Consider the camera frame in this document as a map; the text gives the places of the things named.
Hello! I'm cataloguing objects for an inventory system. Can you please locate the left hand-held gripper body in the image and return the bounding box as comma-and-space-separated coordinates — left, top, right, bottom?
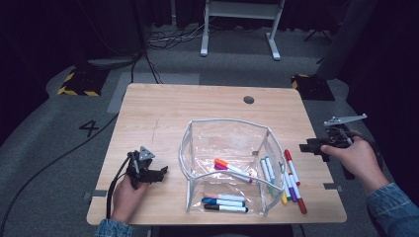
126, 145, 156, 190

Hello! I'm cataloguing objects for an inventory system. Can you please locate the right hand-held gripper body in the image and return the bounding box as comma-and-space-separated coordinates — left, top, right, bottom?
323, 113, 369, 148

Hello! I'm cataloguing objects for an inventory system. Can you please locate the red marker pen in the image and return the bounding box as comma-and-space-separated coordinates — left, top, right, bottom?
284, 148, 301, 187

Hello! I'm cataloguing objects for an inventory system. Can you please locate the teal marker pen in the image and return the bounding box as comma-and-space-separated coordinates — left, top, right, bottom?
265, 155, 277, 186

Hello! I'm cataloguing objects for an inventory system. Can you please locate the purple marker pen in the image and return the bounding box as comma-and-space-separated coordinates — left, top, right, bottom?
285, 176, 298, 202

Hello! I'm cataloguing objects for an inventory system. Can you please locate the green marker pen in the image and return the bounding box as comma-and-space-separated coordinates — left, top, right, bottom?
260, 157, 276, 198

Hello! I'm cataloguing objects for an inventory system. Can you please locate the blue marker pen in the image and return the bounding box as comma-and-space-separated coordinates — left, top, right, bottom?
201, 197, 247, 208

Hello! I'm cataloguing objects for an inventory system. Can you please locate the brown marker pen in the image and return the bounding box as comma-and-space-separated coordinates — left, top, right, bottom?
289, 173, 308, 215

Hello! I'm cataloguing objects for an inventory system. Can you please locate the orange marker pen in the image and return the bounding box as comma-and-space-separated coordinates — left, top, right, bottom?
213, 158, 255, 179

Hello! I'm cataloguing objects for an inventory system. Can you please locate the clear plastic pouch white trim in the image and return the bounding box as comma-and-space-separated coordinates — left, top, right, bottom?
178, 118, 287, 217

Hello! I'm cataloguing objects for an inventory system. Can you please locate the person's right hand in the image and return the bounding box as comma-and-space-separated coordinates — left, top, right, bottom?
320, 136, 389, 196

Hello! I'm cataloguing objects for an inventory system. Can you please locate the person's left hand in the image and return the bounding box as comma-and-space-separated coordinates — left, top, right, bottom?
111, 176, 149, 223

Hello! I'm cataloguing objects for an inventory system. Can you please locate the grey tape strip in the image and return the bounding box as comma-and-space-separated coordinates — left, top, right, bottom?
83, 190, 108, 200
323, 182, 343, 193

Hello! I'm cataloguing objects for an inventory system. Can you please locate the yellow black striped stand base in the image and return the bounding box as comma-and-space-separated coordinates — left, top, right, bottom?
291, 73, 335, 102
56, 67, 110, 98

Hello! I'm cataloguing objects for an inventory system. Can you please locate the grey curtain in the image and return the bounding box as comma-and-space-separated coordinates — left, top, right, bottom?
315, 0, 378, 80

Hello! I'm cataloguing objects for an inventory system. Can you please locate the black tripod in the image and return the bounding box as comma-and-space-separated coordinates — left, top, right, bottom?
302, 28, 332, 43

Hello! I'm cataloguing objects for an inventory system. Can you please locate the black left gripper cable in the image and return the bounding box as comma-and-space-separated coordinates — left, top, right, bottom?
105, 154, 132, 220

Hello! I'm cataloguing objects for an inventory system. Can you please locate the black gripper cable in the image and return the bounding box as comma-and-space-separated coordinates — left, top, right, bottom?
105, 154, 132, 220
345, 130, 384, 166

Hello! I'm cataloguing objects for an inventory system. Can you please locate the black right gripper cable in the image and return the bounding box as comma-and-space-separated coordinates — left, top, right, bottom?
345, 130, 384, 166

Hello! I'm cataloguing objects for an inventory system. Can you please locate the long black floor cable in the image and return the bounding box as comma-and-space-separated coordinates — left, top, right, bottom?
0, 112, 120, 233

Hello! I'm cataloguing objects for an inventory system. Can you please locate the black stand cable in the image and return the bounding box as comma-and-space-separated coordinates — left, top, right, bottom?
130, 50, 163, 85

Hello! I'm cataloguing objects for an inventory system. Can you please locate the grey flat base plate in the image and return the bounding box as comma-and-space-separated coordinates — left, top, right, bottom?
87, 55, 142, 70

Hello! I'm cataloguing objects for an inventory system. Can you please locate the bundle of floor cables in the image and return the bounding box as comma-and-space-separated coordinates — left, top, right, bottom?
148, 24, 207, 51

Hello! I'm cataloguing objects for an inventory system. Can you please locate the white desk frame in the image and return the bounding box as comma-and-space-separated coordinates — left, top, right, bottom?
200, 0, 287, 62

